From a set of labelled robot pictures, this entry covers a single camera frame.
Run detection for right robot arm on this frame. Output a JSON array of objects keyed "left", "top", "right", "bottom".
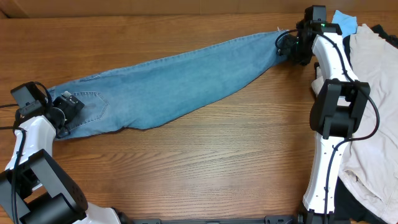
[{"left": 275, "top": 5, "right": 370, "bottom": 223}]

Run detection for beige cloth garment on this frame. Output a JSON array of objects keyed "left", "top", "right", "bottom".
[{"left": 310, "top": 24, "right": 398, "bottom": 224}]

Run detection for light blue cloth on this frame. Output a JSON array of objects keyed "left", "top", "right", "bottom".
[{"left": 332, "top": 10, "right": 358, "bottom": 38}]

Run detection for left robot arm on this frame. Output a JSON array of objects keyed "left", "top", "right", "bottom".
[{"left": 1, "top": 82, "right": 132, "bottom": 224}]

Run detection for light blue denim jeans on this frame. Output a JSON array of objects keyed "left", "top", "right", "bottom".
[{"left": 49, "top": 31, "right": 283, "bottom": 139}]

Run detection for black cloth garment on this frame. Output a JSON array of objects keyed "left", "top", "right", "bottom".
[{"left": 313, "top": 24, "right": 398, "bottom": 224}]

